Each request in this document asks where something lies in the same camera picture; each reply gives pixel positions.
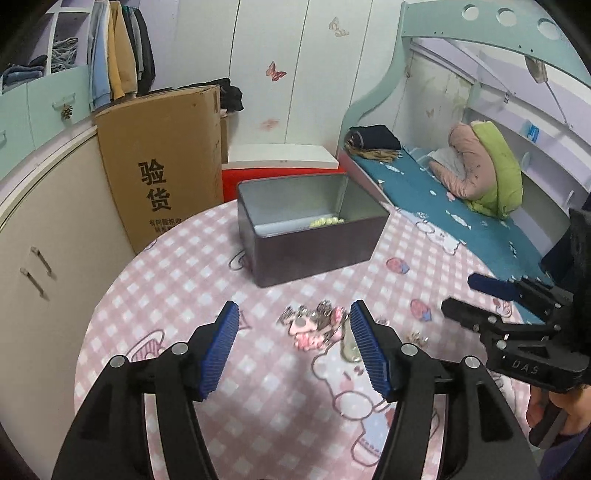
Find pink charm keychain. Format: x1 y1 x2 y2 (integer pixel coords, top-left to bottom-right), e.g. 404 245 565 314
288 314 326 352

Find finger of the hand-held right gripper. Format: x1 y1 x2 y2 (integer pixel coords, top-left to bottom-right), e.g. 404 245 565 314
441 297 561 341
467 272 575 320

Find white pillow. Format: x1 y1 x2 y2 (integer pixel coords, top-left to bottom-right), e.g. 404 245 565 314
418 148 462 174

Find dark hanging jacket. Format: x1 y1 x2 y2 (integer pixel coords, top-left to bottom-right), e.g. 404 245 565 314
131 4 155 95

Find beige cabinet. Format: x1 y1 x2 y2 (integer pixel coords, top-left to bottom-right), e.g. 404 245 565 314
0 122 137 416

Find folded grey denim clothes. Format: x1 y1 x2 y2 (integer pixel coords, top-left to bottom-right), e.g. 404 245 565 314
50 38 79 73

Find pink quilt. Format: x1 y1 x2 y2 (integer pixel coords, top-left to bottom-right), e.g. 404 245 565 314
427 121 497 199

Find grey metal tin box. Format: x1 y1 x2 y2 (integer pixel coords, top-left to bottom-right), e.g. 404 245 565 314
236 173 391 289

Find grey hanging garment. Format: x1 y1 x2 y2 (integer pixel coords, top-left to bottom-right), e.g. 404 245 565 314
122 4 144 79

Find white wardrobe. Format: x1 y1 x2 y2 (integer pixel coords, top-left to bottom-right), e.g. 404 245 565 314
152 0 402 153

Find mustard hanging jacket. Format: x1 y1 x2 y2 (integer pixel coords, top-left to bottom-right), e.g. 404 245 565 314
108 0 139 100

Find white bedside shelf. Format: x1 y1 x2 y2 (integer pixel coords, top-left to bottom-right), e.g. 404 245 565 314
466 78 591 222

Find purple open shelf unit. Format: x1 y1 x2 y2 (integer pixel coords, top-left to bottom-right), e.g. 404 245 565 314
0 0 95 88

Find light blue hanging jacket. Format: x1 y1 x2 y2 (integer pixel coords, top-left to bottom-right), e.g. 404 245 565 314
88 0 114 112

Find tall cardboard box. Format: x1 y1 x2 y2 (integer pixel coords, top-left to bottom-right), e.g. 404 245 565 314
95 84 225 254

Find clear pendant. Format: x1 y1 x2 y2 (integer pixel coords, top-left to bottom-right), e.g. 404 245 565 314
339 323 365 366

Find folded blue jeans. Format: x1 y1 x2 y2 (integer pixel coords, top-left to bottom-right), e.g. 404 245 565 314
0 54 49 90

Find pink checkered tablecloth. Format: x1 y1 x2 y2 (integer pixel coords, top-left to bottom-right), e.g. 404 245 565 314
74 200 546 480

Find blue patterned bed sheet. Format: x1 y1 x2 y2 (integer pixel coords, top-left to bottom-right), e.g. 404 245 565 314
346 145 555 324

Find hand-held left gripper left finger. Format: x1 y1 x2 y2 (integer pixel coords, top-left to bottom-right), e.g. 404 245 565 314
51 300 241 480

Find green quilt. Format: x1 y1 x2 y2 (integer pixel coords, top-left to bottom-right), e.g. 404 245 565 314
464 119 525 220

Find person's right hand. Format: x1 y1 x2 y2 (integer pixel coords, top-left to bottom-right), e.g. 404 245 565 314
525 385 591 437

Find tan folded cloth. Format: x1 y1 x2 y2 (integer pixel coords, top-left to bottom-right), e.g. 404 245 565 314
344 143 400 163

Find teal drawer unit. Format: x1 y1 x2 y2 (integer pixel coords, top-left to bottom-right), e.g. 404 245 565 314
0 65 93 178

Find white board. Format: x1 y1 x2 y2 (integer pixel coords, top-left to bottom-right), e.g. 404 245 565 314
228 144 340 169

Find black clothes pile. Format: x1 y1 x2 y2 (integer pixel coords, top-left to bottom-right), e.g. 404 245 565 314
182 78 245 112

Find teal bunk bed frame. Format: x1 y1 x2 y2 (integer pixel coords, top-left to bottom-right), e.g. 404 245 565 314
339 0 591 222

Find silver keychain with pink bits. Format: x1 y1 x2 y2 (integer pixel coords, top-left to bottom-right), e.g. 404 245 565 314
314 300 350 325

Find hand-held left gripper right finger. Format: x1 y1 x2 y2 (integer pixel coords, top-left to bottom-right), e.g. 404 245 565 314
349 300 541 480

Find folded dark clothes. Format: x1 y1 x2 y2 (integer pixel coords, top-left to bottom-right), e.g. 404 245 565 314
346 124 402 151

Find clip-on lamp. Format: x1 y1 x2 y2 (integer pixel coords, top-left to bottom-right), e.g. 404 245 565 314
525 55 571 127

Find red box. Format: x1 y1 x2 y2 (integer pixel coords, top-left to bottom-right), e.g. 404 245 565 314
222 167 347 204

